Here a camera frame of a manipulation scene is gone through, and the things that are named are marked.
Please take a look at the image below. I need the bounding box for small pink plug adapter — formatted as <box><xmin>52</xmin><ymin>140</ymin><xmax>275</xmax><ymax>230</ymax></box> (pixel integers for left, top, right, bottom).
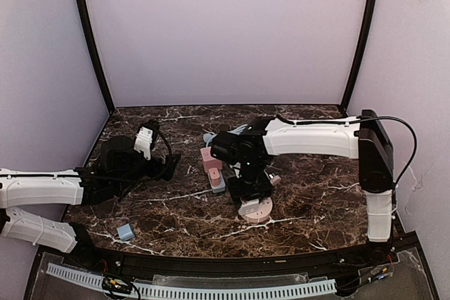
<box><xmin>207</xmin><ymin>167</ymin><xmax>221</xmax><ymax>187</ymax></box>

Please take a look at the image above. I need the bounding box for black frame post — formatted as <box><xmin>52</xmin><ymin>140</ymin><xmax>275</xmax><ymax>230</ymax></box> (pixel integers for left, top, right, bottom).
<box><xmin>339</xmin><ymin>0</ymin><xmax>376</xmax><ymax>115</ymax></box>
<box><xmin>75</xmin><ymin>0</ymin><xmax>115</xmax><ymax>115</ymax></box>

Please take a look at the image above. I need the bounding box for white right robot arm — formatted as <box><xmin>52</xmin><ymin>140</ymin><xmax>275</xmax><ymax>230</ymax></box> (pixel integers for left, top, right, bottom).
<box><xmin>210</xmin><ymin>110</ymin><xmax>400</xmax><ymax>243</ymax></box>

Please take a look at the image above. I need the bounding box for light blue power strip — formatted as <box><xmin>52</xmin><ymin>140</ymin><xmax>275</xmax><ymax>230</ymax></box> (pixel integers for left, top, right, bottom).
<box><xmin>208</xmin><ymin>171</ymin><xmax>226</xmax><ymax>193</ymax></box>

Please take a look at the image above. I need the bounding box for round pink socket hub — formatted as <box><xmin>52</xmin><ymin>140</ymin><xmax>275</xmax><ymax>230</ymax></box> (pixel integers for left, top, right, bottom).
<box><xmin>238</xmin><ymin>197</ymin><xmax>273</xmax><ymax>223</ymax></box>

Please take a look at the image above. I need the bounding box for small blue plug adapter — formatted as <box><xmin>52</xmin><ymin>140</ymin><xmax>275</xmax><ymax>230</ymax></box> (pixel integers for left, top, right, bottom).
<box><xmin>117</xmin><ymin>223</ymin><xmax>135</xmax><ymax>242</ymax></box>

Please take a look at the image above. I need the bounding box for white cube socket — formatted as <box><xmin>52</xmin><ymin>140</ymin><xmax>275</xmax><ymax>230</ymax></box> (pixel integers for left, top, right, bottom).
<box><xmin>238</xmin><ymin>199</ymin><xmax>259</xmax><ymax>215</ymax></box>

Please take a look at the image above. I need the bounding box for black front frame rail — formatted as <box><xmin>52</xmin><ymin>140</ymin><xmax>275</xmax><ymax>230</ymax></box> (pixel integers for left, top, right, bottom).
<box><xmin>41</xmin><ymin>235</ymin><xmax>416</xmax><ymax>280</ymax></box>

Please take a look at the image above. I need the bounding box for white slotted cable duct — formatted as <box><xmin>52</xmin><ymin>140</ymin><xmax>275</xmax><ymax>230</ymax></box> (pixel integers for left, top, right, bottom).
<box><xmin>46</xmin><ymin>263</ymin><xmax>337</xmax><ymax>299</ymax></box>

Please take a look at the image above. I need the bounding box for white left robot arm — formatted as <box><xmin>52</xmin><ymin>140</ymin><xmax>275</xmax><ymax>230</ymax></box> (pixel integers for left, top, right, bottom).
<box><xmin>1</xmin><ymin>136</ymin><xmax>181</xmax><ymax>254</ymax></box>

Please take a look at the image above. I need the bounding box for black right frame post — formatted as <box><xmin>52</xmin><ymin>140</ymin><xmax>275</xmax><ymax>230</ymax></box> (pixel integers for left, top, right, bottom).
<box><xmin>339</xmin><ymin>0</ymin><xmax>376</xmax><ymax>115</ymax></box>

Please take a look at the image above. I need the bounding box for black left frame post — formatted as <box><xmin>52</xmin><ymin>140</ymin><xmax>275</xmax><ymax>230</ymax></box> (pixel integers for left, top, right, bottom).
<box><xmin>75</xmin><ymin>0</ymin><xmax>115</xmax><ymax>115</ymax></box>

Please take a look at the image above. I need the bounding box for pink cube socket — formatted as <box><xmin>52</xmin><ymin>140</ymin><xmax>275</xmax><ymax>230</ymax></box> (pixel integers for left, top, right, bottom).
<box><xmin>200</xmin><ymin>147</ymin><xmax>222</xmax><ymax>173</ymax></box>

